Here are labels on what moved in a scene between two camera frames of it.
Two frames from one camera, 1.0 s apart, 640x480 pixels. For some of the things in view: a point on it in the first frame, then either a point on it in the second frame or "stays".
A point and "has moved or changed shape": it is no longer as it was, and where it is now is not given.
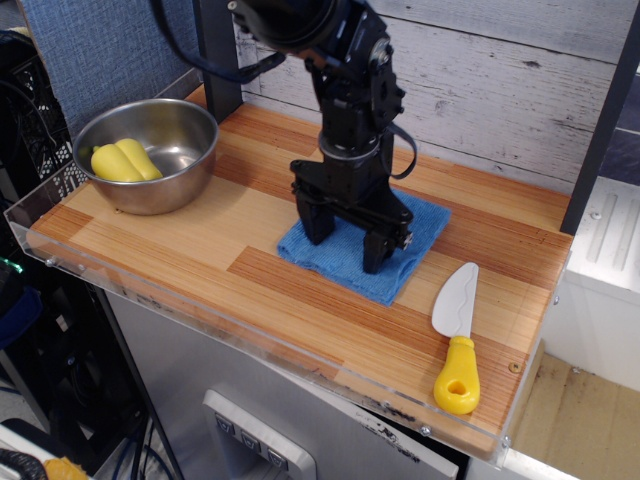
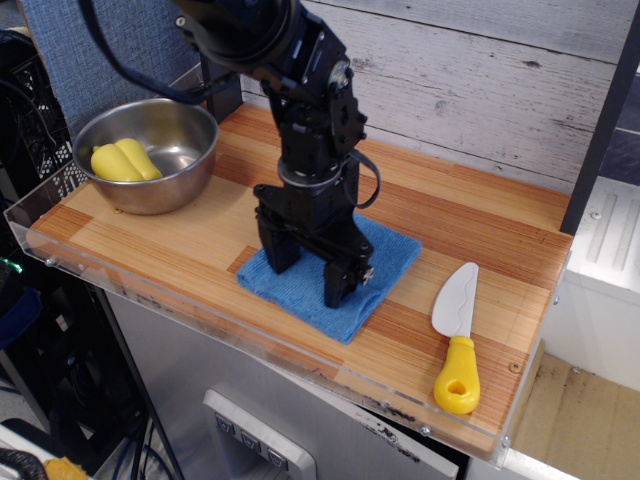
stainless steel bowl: [148, 156] stays
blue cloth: [337, 264] has moved or changed shape
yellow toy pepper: [123, 161] stays
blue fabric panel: [102, 53] stays
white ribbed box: [592, 320] stays
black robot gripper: [354, 177] -> [321, 212]
